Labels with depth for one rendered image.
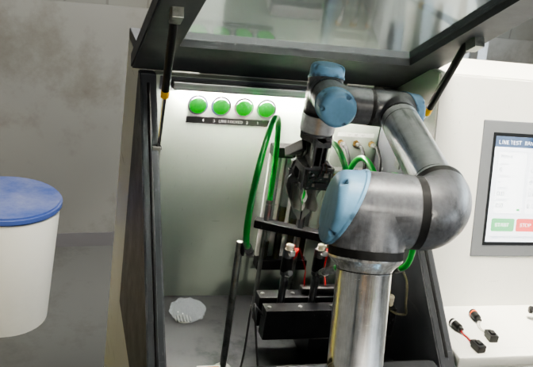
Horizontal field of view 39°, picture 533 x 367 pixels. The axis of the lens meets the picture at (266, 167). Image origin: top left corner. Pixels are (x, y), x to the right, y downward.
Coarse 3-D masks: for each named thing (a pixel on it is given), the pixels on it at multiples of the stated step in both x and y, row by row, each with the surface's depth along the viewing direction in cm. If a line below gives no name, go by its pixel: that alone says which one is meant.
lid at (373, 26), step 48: (192, 0) 139; (240, 0) 144; (288, 0) 144; (336, 0) 144; (384, 0) 145; (432, 0) 145; (480, 0) 145; (528, 0) 141; (144, 48) 167; (192, 48) 168; (240, 48) 170; (288, 48) 173; (336, 48) 174; (384, 48) 174; (432, 48) 172; (480, 48) 162
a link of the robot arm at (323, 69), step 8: (312, 64) 155; (320, 64) 154; (328, 64) 155; (336, 64) 156; (312, 72) 155; (320, 72) 153; (328, 72) 153; (336, 72) 153; (344, 72) 155; (312, 80) 155; (344, 80) 156; (312, 88) 153; (304, 104) 159; (312, 104) 156; (304, 112) 158; (312, 112) 156
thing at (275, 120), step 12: (276, 120) 167; (276, 132) 181; (264, 144) 158; (276, 144) 184; (264, 156) 157; (276, 156) 186; (276, 168) 189; (252, 180) 154; (252, 192) 153; (252, 204) 153
